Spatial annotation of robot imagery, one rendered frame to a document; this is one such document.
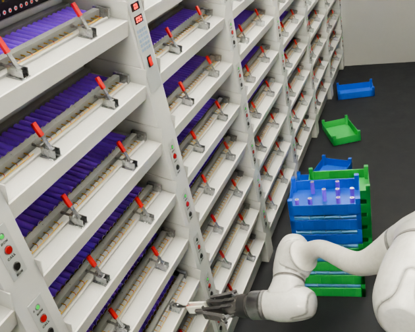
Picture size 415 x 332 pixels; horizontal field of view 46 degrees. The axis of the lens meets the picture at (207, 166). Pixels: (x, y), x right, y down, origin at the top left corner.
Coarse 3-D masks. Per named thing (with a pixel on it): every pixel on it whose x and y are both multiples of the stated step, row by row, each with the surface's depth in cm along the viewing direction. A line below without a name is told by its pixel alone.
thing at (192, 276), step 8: (176, 272) 181; (184, 272) 180; (192, 272) 181; (200, 272) 179; (192, 280) 181; (184, 288) 178; (192, 288) 178; (176, 296) 174; (184, 296) 175; (192, 296) 178; (184, 304) 172; (184, 312) 172; (168, 320) 166; (176, 320) 166; (160, 328) 163; (168, 328) 164; (176, 328) 166
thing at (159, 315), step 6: (180, 276) 179; (180, 282) 178; (174, 288) 175; (168, 294) 172; (174, 294) 174; (168, 300) 170; (162, 306) 168; (162, 312) 166; (168, 312) 167; (156, 318) 164; (150, 324) 162; (156, 324) 162; (150, 330) 160; (156, 330) 161
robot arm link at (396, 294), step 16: (400, 240) 99; (384, 256) 101; (400, 256) 95; (384, 272) 94; (400, 272) 92; (384, 288) 92; (400, 288) 90; (384, 304) 90; (400, 304) 88; (384, 320) 91; (400, 320) 89
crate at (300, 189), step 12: (300, 180) 226; (312, 180) 224; (324, 180) 223; (348, 180) 220; (300, 192) 227; (348, 192) 219; (288, 204) 211; (300, 204) 219; (324, 204) 207; (336, 204) 205; (348, 204) 204; (360, 204) 203
